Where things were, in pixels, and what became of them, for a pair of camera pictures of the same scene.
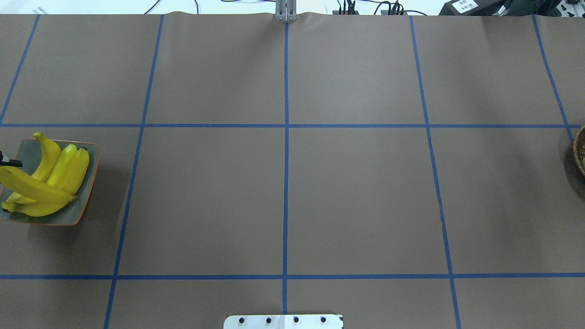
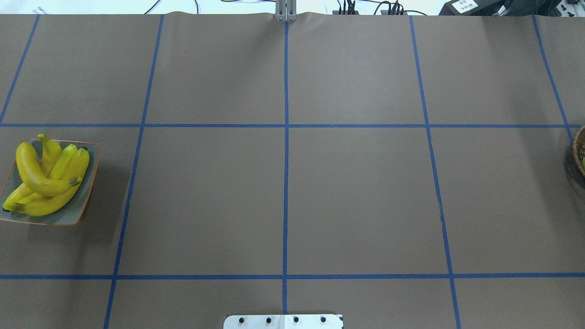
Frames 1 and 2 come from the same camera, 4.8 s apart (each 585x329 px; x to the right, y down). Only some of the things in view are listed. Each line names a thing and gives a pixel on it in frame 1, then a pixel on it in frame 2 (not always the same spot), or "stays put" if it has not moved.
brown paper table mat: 404,172 stays put
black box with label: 472,7 stays put
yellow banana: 44,192 to 32,172
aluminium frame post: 286,10 stays put
